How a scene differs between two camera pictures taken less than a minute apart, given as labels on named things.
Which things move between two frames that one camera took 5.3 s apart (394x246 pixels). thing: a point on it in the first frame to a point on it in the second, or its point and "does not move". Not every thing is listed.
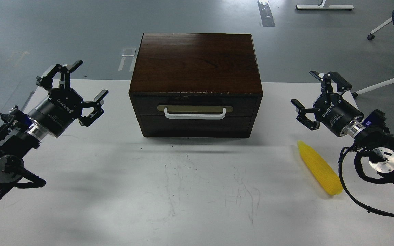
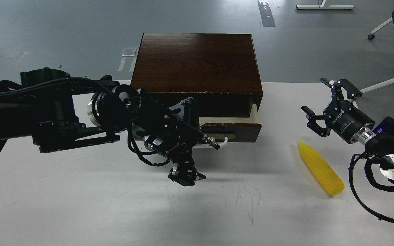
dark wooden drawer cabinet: (195, 85) does not move
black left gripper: (64, 106) to (176, 138)
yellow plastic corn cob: (322, 172) does not move
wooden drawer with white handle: (195, 107) to (220, 131)
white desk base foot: (320, 5) does not move
